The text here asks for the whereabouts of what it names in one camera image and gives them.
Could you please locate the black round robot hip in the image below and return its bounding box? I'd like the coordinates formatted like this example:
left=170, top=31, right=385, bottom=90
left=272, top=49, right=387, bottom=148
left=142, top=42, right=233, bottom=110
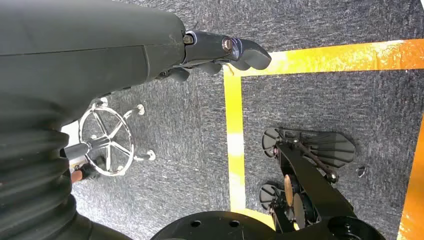
left=150, top=211, right=387, bottom=240

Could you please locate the chrome stool with black seat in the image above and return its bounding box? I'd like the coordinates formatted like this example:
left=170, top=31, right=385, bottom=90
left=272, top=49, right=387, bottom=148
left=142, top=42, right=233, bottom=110
left=64, top=97, right=157, bottom=178

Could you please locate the black robot foot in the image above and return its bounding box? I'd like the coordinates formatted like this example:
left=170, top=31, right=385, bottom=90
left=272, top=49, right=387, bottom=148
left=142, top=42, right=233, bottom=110
left=258, top=181, right=287, bottom=212
left=261, top=127, right=357, bottom=169

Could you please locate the black robot leg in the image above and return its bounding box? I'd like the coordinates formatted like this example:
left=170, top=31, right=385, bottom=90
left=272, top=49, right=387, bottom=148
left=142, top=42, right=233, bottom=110
left=269, top=137, right=359, bottom=233

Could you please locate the person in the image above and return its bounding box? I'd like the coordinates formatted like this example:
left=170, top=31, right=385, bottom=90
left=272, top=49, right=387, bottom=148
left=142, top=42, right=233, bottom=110
left=70, top=155, right=107, bottom=185

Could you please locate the white edged wooden board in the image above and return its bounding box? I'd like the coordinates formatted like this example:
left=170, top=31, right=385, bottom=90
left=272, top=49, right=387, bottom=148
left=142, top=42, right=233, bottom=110
left=61, top=120, right=89, bottom=173

